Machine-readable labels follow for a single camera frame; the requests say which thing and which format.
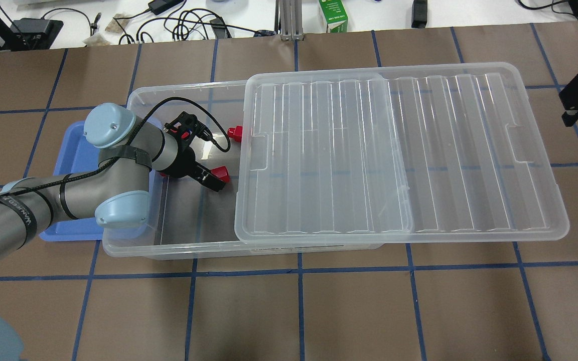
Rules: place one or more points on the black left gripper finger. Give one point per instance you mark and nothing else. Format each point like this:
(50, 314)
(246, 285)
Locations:
(207, 180)

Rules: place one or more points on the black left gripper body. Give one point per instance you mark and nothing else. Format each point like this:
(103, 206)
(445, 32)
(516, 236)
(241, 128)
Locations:
(182, 164)

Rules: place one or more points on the clear plastic box lid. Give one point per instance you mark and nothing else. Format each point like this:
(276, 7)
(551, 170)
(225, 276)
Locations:
(409, 154)

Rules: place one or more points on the red block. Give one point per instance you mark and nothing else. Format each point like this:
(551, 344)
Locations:
(235, 133)
(221, 173)

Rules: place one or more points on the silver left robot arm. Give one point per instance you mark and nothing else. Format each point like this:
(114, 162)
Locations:
(116, 194)

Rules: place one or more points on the clear plastic storage box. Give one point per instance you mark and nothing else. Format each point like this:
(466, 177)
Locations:
(187, 220)

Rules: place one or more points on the blue plastic tray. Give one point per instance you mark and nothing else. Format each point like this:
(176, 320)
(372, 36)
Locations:
(76, 156)

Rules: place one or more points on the green white carton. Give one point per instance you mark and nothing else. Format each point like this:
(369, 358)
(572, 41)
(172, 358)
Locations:
(333, 16)

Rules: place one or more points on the black power adapter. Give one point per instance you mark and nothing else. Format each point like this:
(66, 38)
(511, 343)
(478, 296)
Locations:
(419, 14)

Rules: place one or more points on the aluminium frame post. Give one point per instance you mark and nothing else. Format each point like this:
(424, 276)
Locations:
(289, 20)

